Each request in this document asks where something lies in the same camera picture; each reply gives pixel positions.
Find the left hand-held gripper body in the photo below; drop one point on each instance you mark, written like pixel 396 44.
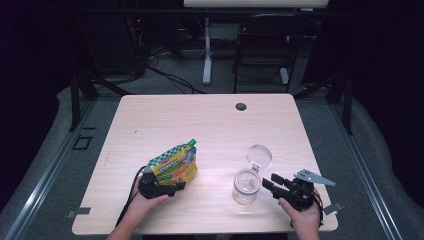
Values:
pixel 150 188

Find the black folding chair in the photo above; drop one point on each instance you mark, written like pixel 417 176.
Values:
pixel 266 46

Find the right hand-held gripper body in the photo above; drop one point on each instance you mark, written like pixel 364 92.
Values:
pixel 300 195

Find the person's left hand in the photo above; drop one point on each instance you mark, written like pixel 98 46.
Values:
pixel 140 206

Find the grey tape strip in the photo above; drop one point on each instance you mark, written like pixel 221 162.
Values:
pixel 78 212
pixel 333 208

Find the white standing desk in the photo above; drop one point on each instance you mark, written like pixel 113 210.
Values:
pixel 207 50

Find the dark computer equipment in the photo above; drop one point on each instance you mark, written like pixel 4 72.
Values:
pixel 110 43

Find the aluminium floor rail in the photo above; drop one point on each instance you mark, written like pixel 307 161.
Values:
pixel 366 166
pixel 43 180

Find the clear jar with hinged lid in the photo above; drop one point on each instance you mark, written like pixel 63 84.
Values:
pixel 246 186

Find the person's right hand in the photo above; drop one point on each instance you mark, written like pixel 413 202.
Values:
pixel 306 220

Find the yellow seasoning pouch green cap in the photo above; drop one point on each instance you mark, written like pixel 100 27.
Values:
pixel 175 166

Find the black metal frame stand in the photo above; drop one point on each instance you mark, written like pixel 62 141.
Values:
pixel 348 106
pixel 76 100

